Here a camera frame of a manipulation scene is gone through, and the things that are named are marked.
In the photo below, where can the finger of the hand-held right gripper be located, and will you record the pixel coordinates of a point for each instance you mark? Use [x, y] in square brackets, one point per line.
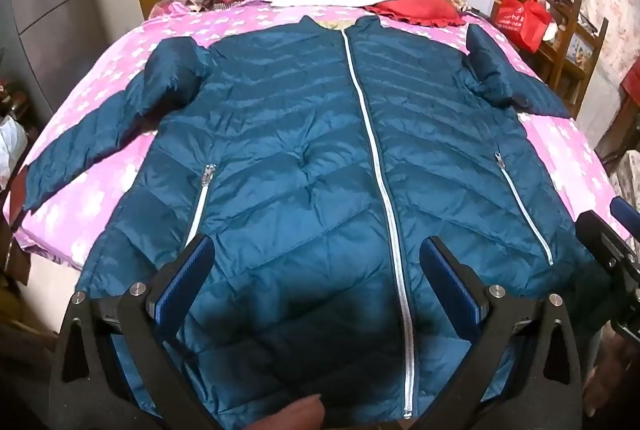
[600, 240]
[625, 211]

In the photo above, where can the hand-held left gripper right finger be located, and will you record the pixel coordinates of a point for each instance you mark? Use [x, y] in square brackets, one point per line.
[446, 276]

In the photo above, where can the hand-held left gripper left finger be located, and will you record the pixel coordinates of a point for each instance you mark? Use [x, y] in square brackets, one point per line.
[186, 271]

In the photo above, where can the teal puffer jacket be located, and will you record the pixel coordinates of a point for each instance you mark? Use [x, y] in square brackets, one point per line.
[300, 134]

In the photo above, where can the person's left hand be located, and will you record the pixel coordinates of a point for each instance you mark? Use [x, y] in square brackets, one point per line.
[295, 415]

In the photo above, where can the pink floral bed sheet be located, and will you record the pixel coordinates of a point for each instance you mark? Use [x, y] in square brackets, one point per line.
[115, 190]

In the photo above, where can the wooden chair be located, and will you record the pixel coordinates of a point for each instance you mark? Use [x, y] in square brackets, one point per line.
[565, 59]

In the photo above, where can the red shopping bag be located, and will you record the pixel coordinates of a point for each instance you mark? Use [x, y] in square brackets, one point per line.
[522, 22]

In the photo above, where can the white plastic bag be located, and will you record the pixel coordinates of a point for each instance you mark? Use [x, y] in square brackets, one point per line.
[10, 144]

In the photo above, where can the red ruffled cushion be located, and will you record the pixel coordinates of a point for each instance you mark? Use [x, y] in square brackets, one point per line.
[420, 7]

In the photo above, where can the grey wardrobe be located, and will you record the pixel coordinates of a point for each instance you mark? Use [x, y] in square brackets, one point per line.
[60, 9]

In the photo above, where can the brown bed corner post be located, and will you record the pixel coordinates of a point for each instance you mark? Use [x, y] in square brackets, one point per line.
[17, 197]

